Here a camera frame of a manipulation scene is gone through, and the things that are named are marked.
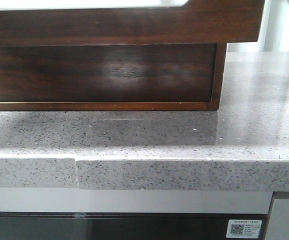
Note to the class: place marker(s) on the black glass appliance front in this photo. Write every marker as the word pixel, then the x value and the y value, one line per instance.
pixel 120 226

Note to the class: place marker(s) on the white QR code sticker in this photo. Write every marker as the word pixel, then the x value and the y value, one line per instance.
pixel 244 229

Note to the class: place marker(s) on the grey cabinet door panel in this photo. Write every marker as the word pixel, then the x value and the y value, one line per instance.
pixel 278 223

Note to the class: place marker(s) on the white tray on organizer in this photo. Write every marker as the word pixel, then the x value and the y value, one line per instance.
pixel 14 5

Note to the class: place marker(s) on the dark wooden organizer box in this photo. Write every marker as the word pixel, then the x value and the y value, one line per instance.
pixel 219 75

